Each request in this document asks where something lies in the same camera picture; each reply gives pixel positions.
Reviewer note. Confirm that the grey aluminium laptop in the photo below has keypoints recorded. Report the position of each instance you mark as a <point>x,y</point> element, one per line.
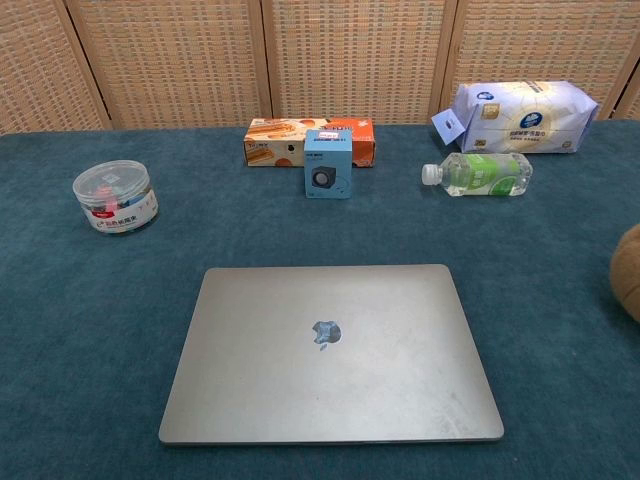
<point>330,380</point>

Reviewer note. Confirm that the blue speaker box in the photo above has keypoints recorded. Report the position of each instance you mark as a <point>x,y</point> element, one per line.
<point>327,170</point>

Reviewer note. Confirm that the orange snack box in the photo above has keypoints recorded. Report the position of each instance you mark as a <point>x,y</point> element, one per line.
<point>272,145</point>

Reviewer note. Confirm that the green label water bottle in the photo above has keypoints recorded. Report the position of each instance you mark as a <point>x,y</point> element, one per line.
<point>480,175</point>

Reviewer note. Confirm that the woven bamboo folding screen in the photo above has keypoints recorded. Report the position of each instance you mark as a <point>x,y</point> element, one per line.
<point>350,55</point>

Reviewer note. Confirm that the clear plastic jar of clips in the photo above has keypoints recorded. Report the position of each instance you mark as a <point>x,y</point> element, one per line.
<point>117,200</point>

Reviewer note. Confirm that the white blue tissue pack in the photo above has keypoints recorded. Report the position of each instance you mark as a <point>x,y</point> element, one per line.
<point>525,117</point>

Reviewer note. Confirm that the brown plush toy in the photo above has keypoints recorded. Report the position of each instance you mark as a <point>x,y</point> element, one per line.
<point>627,275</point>

